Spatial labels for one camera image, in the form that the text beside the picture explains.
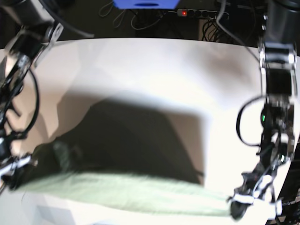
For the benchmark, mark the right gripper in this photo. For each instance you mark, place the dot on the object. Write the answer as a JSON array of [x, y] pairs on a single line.
[[14, 169]]

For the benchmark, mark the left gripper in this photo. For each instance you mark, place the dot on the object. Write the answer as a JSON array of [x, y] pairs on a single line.
[[255, 185]]

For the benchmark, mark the green t-shirt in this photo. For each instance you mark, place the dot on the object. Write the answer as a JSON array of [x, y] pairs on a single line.
[[135, 183]]

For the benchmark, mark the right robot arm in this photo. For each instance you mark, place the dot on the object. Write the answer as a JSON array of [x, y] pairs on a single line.
[[41, 25]]

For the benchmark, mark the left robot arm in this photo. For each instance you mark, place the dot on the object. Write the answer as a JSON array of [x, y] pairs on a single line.
[[277, 61]]

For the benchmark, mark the black power strip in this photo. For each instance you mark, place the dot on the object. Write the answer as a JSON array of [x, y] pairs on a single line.
[[196, 13]]

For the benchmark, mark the blue box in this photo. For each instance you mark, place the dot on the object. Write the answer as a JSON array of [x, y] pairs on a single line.
[[146, 4]]

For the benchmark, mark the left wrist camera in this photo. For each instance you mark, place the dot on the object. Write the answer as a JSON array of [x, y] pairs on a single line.
[[271, 209]]

